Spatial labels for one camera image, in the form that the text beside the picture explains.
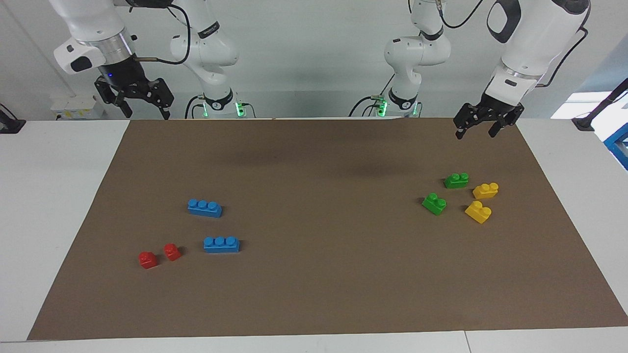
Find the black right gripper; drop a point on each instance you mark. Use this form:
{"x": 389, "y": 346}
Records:
{"x": 128, "y": 78}

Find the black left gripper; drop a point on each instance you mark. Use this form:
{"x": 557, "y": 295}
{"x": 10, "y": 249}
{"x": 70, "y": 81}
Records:
{"x": 495, "y": 110}

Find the green two-stud toy brick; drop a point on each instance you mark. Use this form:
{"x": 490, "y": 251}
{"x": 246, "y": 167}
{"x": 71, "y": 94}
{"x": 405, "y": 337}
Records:
{"x": 456, "y": 181}
{"x": 433, "y": 204}

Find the blue three-stud toy brick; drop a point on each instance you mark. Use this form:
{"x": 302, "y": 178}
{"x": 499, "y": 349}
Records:
{"x": 222, "y": 245}
{"x": 203, "y": 209}

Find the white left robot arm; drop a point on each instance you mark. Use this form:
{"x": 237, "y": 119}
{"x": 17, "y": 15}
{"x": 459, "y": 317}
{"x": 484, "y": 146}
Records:
{"x": 530, "y": 39}

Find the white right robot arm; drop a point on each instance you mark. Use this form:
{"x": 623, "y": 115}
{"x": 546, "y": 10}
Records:
{"x": 93, "y": 19}

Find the yellow two-stud toy brick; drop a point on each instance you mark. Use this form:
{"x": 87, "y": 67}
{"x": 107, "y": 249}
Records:
{"x": 478, "y": 212}
{"x": 485, "y": 191}

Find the white power socket box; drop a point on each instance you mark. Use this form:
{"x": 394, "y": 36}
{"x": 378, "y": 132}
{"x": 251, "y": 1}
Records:
{"x": 76, "y": 107}

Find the black angled stand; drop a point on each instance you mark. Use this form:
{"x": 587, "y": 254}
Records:
{"x": 596, "y": 110}

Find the black table clamp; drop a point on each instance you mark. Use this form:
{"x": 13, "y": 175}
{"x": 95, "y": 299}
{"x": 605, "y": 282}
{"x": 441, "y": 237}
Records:
{"x": 9, "y": 125}

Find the red small toy brick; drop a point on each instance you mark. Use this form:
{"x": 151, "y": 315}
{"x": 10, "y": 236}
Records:
{"x": 147, "y": 261}
{"x": 172, "y": 252}

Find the brown table mat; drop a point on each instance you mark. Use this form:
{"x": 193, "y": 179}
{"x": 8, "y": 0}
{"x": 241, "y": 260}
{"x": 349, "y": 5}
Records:
{"x": 314, "y": 274}

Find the blue metal frame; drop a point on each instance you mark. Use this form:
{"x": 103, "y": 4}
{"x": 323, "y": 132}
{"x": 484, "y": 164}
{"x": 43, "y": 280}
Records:
{"x": 619, "y": 147}

